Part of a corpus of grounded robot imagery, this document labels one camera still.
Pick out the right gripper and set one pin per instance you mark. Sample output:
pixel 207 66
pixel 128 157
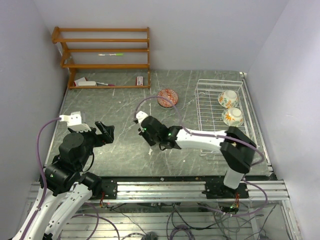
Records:
pixel 143 133

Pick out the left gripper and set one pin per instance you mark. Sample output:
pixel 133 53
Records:
pixel 101 139

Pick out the orange flower bowl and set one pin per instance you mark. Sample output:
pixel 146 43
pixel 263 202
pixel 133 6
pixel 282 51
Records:
pixel 233 117
pixel 228 99

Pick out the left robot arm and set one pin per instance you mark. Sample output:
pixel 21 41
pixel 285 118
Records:
pixel 65 186

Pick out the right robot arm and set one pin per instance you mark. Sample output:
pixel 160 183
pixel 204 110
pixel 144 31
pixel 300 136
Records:
pixel 237 149

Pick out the wooden shelf rack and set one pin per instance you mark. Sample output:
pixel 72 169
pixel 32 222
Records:
pixel 80 48

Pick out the pink white pen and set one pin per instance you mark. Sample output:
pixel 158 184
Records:
pixel 105 84

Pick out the red patterned bowl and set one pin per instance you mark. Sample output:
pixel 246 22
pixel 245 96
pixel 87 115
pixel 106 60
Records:
pixel 167 98

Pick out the small red white box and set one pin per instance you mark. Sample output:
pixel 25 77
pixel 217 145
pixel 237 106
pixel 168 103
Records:
pixel 139 81

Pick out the green white pen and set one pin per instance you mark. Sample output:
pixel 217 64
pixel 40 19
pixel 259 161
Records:
pixel 110 54

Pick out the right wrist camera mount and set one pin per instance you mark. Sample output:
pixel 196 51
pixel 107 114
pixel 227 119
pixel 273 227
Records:
pixel 140 116

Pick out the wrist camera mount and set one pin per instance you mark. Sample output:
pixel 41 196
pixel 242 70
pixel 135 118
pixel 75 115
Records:
pixel 76 122
pixel 140 116

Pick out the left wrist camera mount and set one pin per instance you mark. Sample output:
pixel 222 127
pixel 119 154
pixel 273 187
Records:
pixel 76 122

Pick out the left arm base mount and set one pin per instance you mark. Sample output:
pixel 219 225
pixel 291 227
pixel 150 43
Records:
pixel 109 189

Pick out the white wire dish rack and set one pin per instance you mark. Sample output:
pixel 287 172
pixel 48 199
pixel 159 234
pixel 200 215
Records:
pixel 209 110

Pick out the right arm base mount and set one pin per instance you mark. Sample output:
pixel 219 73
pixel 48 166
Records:
pixel 215 189

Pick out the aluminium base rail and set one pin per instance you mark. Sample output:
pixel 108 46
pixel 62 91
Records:
pixel 154 192

